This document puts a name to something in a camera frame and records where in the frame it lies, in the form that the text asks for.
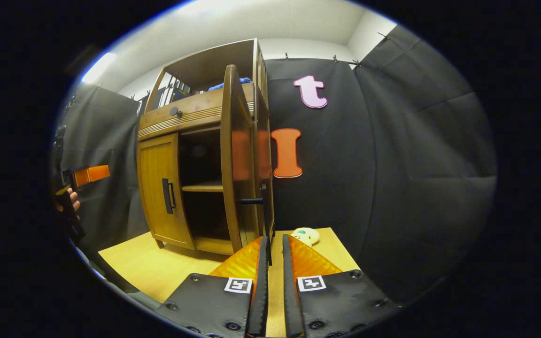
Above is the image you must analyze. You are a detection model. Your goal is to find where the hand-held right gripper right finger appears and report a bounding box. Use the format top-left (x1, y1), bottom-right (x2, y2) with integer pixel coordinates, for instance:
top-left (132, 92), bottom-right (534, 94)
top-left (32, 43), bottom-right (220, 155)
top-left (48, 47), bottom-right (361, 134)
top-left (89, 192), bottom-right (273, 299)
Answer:
top-left (282, 234), bottom-right (400, 338)

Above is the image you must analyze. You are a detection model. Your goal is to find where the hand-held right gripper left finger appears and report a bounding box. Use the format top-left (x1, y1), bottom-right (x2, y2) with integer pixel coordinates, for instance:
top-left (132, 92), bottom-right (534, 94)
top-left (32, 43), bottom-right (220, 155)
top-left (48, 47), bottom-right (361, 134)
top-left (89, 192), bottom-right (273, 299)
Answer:
top-left (155, 236), bottom-right (270, 338)

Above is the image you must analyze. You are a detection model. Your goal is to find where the wooden shoe cabinet door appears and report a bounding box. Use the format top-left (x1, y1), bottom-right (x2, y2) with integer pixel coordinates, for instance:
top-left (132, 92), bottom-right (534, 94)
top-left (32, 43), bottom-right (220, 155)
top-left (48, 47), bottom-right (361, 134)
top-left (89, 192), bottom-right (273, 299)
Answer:
top-left (137, 132), bottom-right (196, 250)
top-left (220, 65), bottom-right (272, 266)

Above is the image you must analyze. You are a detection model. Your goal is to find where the wooden double-door shoe cabinet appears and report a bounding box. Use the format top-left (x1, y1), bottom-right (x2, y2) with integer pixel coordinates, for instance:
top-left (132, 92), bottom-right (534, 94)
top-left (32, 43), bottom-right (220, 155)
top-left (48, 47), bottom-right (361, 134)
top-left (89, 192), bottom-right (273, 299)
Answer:
top-left (136, 38), bottom-right (276, 256)

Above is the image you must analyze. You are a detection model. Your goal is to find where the yellow plush toy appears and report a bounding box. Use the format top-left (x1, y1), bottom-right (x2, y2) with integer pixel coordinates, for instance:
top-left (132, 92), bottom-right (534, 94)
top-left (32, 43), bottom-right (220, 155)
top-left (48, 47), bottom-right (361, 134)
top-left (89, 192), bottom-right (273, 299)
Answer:
top-left (291, 227), bottom-right (320, 247)

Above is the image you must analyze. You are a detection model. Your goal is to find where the wooden drawer with black knob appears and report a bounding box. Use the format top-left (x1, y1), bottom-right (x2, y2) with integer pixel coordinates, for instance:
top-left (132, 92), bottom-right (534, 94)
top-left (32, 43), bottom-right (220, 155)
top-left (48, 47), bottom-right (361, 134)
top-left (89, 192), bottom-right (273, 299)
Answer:
top-left (138, 84), bottom-right (257, 141)

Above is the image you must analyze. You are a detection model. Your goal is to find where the black backdrop cloth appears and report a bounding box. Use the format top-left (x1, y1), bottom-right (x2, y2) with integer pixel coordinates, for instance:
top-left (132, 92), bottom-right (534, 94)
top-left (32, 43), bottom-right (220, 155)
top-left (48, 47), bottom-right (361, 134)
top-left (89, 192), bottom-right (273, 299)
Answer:
top-left (57, 26), bottom-right (497, 301)

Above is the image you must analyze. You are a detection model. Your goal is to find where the blue folded towel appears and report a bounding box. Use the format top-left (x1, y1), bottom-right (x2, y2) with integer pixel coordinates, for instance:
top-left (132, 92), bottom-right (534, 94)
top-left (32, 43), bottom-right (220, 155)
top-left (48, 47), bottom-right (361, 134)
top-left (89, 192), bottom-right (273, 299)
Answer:
top-left (208, 77), bottom-right (252, 91)

